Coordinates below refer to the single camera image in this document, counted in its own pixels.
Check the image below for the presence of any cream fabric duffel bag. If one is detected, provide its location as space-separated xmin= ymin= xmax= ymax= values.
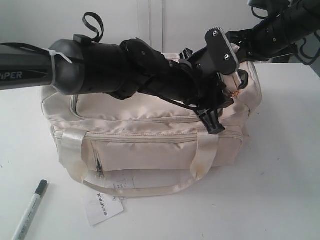
xmin=41 ymin=60 xmax=262 ymax=198

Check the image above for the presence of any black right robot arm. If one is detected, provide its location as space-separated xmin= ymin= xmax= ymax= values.
xmin=190 ymin=0 xmax=320 ymax=135

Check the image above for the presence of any white paper hang tag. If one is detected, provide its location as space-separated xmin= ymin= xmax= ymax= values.
xmin=83 ymin=191 xmax=124 ymax=226

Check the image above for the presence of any white marker black cap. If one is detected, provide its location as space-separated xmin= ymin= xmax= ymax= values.
xmin=11 ymin=179 xmax=48 ymax=240

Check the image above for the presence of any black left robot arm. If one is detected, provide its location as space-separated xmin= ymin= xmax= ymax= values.
xmin=0 ymin=35 xmax=234 ymax=111

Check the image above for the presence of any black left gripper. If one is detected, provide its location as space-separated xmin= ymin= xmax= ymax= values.
xmin=139 ymin=47 xmax=234 ymax=135

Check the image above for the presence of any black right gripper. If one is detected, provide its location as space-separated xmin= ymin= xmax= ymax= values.
xmin=225 ymin=9 xmax=304 ymax=63

